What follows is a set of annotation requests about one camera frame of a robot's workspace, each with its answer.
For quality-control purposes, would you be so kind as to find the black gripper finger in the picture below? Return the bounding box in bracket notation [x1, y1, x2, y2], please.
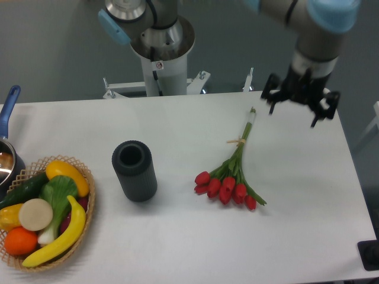
[310, 88, 341, 128]
[261, 73, 286, 115]

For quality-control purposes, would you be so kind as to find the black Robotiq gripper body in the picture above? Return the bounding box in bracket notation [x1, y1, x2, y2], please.
[280, 65, 330, 108]

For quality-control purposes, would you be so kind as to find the red tulip bouquet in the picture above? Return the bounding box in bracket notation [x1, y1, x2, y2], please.
[194, 108, 267, 211]

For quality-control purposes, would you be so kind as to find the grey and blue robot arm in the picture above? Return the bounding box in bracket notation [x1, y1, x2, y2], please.
[98, 1, 361, 121]

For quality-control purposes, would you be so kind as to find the black device at table edge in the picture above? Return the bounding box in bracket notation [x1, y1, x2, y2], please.
[357, 240, 378, 271]

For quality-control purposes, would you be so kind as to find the dark grey ribbed vase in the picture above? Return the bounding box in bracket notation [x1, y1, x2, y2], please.
[112, 140, 158, 202]

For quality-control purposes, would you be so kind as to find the dark red vegetable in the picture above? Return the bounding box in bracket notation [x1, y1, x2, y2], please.
[59, 196, 89, 235]

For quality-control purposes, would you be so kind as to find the yellow squash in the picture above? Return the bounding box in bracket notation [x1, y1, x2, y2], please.
[45, 160, 89, 197]

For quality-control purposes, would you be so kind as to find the yellow banana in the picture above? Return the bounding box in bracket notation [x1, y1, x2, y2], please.
[22, 195, 86, 268]

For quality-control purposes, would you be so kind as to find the green bok choy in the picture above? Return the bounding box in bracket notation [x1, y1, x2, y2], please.
[38, 175, 78, 246]

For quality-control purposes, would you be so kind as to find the woven wicker basket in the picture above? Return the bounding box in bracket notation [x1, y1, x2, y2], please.
[1, 155, 95, 273]

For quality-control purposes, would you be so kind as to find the dark green cucumber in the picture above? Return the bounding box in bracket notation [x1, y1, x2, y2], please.
[1, 172, 49, 209]

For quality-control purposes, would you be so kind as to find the beige round disc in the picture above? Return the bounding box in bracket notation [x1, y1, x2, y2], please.
[18, 198, 53, 231]

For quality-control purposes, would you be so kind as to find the yellow bell pepper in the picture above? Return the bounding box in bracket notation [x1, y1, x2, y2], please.
[0, 204, 23, 231]

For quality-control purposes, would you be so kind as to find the orange fruit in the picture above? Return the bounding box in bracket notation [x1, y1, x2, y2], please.
[4, 227, 37, 256]

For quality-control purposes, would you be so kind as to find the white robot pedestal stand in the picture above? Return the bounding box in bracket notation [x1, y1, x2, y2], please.
[102, 51, 255, 100]

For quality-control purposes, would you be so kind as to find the blue handled saucepan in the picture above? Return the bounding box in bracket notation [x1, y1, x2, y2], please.
[1, 85, 25, 200]

